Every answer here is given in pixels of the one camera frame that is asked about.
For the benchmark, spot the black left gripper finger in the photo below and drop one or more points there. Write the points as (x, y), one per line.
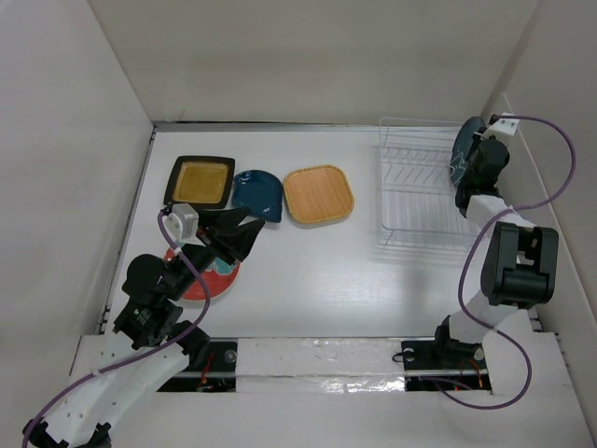
(235, 244)
(211, 221)

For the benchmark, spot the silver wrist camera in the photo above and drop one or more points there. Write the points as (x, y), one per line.
(179, 224)
(501, 128)

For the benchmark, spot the black yellow square plate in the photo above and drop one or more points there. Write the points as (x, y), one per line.
(204, 182)

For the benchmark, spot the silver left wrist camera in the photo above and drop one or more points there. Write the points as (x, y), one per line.
(179, 224)

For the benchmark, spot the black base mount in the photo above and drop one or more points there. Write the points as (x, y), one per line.
(426, 371)
(215, 374)

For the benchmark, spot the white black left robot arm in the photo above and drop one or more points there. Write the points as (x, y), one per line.
(149, 342)

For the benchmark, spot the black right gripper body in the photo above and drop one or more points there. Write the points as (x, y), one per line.
(467, 178)

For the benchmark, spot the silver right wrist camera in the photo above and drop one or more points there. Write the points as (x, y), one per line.
(501, 128)

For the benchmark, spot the woven bamboo square tray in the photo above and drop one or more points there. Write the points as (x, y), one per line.
(318, 194)

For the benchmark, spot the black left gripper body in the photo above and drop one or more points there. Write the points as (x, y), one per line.
(201, 257)

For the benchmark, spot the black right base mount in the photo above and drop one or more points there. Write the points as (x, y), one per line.
(426, 371)

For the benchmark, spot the dark blue heart-shaped plate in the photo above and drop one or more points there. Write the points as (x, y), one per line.
(259, 191)

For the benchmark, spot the red teal round plate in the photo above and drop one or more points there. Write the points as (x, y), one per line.
(219, 277)

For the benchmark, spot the teal round floral plate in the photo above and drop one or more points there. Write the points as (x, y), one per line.
(461, 147)

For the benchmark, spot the white wire dish rack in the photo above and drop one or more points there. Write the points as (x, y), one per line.
(416, 198)

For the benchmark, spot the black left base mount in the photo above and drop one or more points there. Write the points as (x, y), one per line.
(215, 374)

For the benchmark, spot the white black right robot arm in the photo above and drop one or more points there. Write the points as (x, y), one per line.
(519, 268)

